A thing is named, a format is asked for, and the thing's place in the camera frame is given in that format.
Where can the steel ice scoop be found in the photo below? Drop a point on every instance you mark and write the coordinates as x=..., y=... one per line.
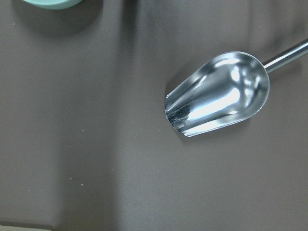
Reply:
x=230, y=88

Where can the mint green bowl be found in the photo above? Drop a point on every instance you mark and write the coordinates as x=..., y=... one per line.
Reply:
x=53, y=4

